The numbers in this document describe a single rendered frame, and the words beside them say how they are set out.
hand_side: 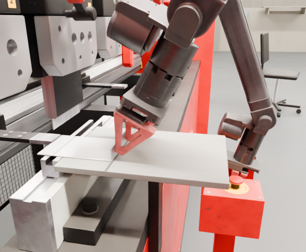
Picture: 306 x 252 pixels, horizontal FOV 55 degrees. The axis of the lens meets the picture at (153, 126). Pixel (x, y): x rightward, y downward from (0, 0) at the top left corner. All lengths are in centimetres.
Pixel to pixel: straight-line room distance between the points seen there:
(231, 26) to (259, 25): 1174
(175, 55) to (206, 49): 220
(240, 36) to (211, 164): 38
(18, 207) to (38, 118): 45
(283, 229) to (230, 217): 124
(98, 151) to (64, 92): 11
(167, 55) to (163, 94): 6
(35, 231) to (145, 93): 26
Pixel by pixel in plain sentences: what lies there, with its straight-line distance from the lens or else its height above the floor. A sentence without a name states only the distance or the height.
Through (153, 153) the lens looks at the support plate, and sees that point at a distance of 49.
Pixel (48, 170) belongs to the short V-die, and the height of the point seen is 98.
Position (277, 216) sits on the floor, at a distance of 215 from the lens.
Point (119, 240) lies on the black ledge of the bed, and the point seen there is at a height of 87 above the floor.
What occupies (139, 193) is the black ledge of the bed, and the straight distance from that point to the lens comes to 62.
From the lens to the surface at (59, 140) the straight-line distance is 56.
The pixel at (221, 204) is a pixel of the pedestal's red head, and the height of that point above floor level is 76.
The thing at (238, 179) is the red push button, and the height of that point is 81.
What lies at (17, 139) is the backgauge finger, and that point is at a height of 100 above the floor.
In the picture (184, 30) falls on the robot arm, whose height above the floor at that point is 120.
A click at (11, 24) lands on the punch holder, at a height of 121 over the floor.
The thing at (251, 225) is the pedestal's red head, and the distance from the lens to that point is 85.
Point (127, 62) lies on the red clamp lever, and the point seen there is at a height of 113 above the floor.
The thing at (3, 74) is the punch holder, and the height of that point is 116.
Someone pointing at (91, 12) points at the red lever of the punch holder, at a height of 122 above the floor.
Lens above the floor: 121
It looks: 20 degrees down
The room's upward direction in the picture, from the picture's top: straight up
